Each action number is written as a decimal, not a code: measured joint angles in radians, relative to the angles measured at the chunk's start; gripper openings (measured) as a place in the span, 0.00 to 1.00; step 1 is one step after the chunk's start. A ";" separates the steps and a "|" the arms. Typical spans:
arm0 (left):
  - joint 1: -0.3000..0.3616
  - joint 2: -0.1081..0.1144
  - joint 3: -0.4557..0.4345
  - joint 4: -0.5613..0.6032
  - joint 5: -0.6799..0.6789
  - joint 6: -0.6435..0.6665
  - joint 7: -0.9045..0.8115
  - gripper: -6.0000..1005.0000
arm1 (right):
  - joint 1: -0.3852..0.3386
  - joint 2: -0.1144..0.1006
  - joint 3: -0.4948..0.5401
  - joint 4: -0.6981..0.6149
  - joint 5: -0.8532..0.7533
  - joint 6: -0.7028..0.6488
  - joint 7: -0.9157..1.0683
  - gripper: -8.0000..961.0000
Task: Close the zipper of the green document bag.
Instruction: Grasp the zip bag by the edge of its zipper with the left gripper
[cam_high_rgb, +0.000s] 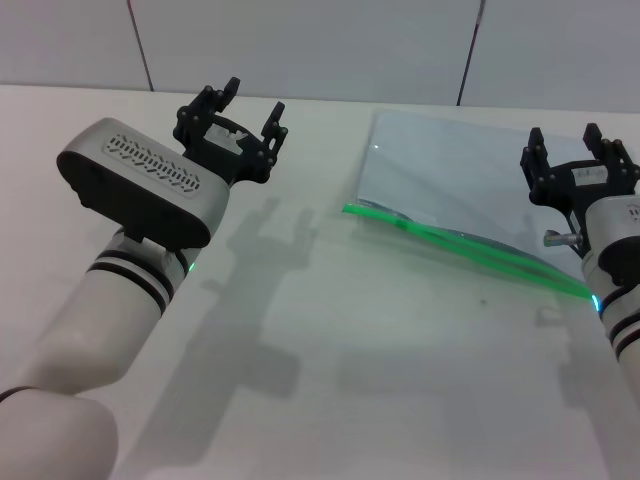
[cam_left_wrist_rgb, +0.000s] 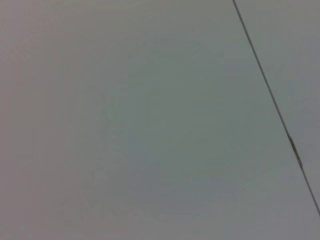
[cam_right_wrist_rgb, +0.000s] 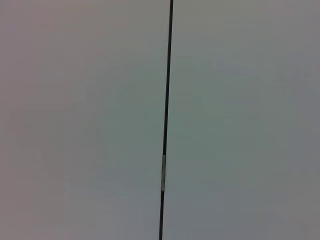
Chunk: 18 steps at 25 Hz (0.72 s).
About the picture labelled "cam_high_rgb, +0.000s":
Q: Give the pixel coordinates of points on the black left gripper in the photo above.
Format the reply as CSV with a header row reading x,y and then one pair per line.
x,y
225,155

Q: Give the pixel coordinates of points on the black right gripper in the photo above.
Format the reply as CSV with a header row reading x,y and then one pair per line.
x,y
570,192

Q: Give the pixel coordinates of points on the translucent green-zipper document bag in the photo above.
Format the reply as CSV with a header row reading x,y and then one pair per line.
x,y
445,170

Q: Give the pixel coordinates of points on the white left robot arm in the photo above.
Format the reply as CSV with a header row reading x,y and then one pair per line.
x,y
75,340

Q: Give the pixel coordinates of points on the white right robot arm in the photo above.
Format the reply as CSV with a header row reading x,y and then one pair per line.
x,y
627,330

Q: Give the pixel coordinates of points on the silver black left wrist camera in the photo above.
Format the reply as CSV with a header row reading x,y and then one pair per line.
x,y
145,175

